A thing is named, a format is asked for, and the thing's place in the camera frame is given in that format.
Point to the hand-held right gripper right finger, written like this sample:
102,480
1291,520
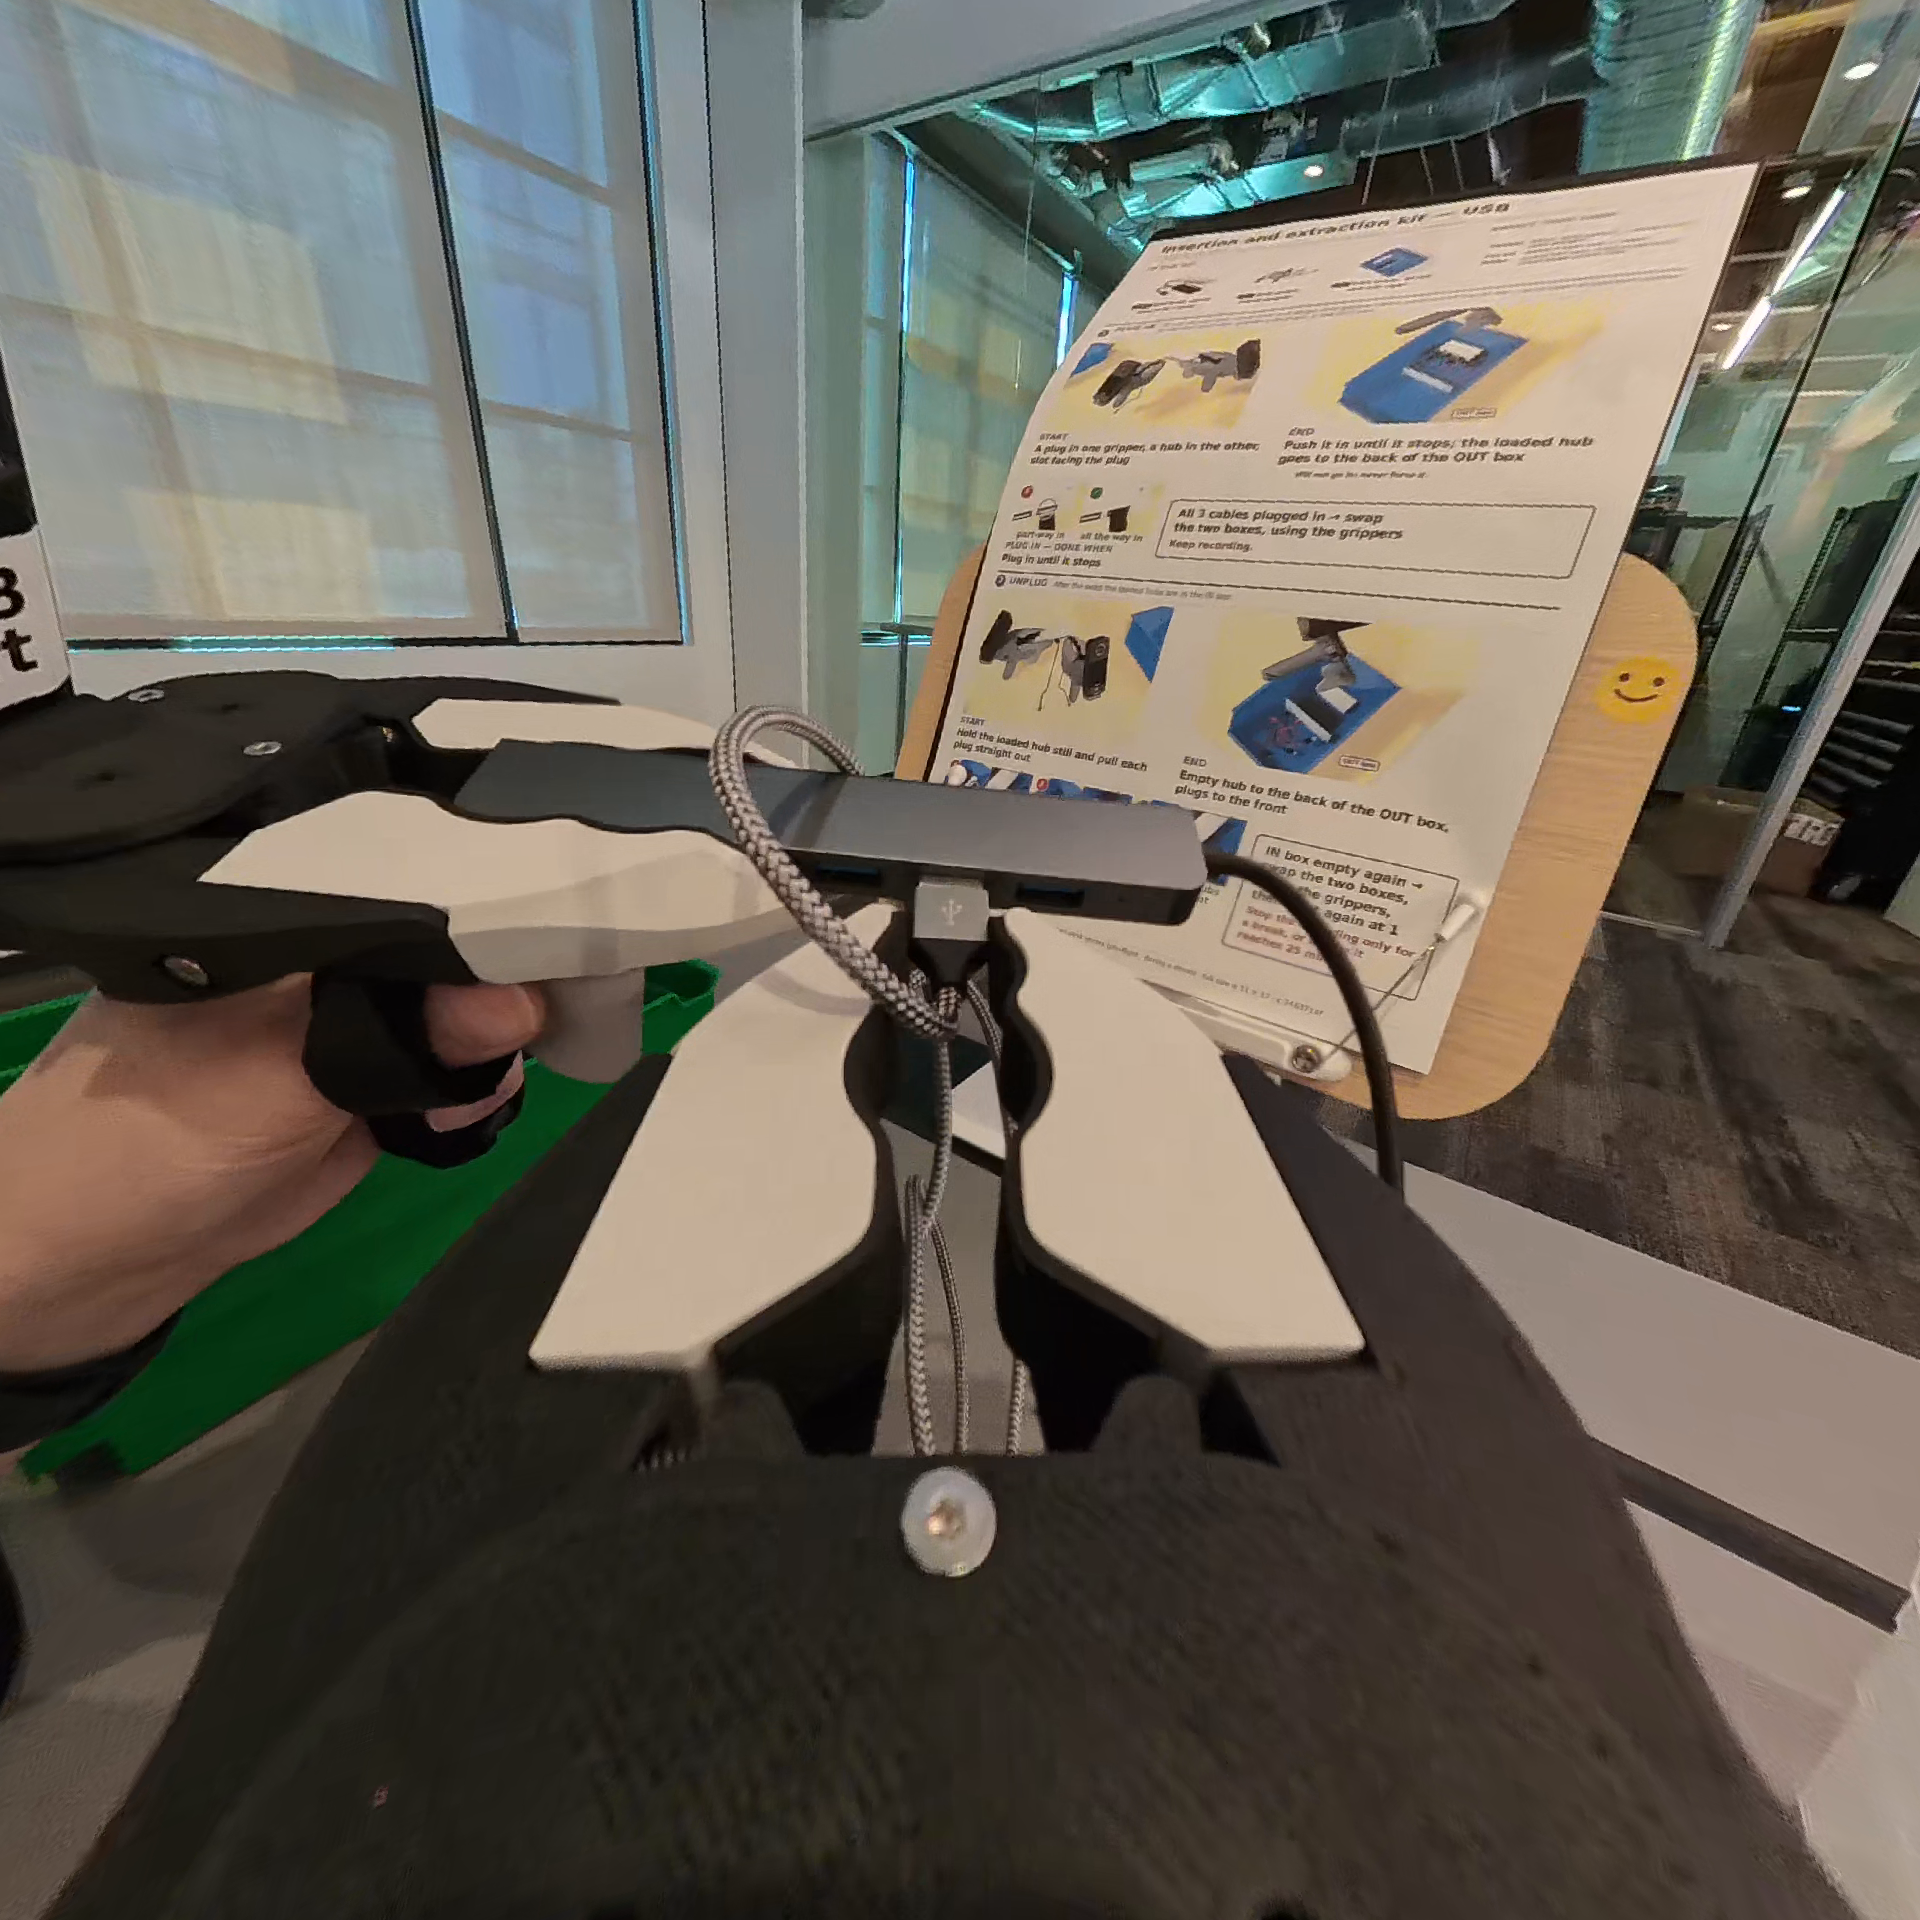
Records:
1185,1200

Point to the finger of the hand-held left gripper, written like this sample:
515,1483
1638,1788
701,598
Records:
570,898
600,723

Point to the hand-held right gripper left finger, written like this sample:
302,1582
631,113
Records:
720,1200

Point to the dark grey usb hub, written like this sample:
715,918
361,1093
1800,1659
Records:
900,822

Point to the green plastic bin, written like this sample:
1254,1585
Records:
302,1321

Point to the person's left hand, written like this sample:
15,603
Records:
152,1169

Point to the large glass window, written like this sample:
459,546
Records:
227,300

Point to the black wrist watch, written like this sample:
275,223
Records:
59,1387

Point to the cardboard box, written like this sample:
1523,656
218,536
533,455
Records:
1740,840

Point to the yellow smiley sticker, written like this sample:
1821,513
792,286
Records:
1634,689

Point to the black shelving rack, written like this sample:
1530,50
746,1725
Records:
1876,674

